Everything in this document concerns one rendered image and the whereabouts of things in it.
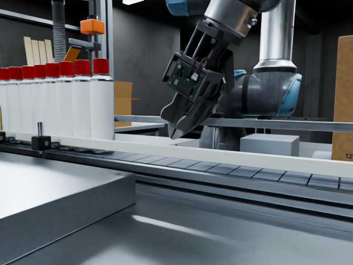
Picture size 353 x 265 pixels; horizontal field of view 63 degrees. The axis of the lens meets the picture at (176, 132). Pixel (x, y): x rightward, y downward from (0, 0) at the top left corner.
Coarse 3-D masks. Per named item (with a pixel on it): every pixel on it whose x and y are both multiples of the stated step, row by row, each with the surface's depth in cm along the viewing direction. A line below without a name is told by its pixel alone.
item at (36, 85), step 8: (40, 64) 72; (40, 72) 72; (40, 80) 72; (32, 88) 72; (40, 88) 72; (32, 96) 73; (40, 96) 72; (32, 104) 73; (40, 104) 72; (32, 112) 74; (40, 112) 72; (40, 120) 73
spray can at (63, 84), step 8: (64, 64) 66; (72, 64) 68; (64, 72) 67; (72, 72) 68; (56, 80) 67; (64, 80) 66; (56, 88) 67; (64, 88) 66; (56, 96) 67; (64, 96) 66; (56, 104) 68; (64, 104) 66; (64, 112) 67; (64, 120) 67; (64, 128) 67; (72, 128) 68; (72, 136) 68
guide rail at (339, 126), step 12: (120, 120) 65; (132, 120) 64; (144, 120) 62; (156, 120) 60; (204, 120) 55; (216, 120) 54; (228, 120) 52; (240, 120) 51; (252, 120) 50; (264, 120) 49; (276, 120) 48; (288, 120) 48
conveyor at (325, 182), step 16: (16, 144) 77; (128, 160) 56; (144, 160) 56; (160, 160) 56; (176, 160) 56; (192, 160) 56; (240, 176) 45; (256, 176) 44; (272, 176) 44; (288, 176) 44; (304, 176) 44; (320, 176) 44
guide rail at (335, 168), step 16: (64, 144) 65; (80, 144) 62; (96, 144) 60; (112, 144) 58; (128, 144) 56; (144, 144) 54; (208, 160) 47; (224, 160) 46; (240, 160) 45; (256, 160) 43; (272, 160) 42; (288, 160) 41; (304, 160) 40; (320, 160) 39; (336, 160) 39; (336, 176) 38; (352, 176) 37
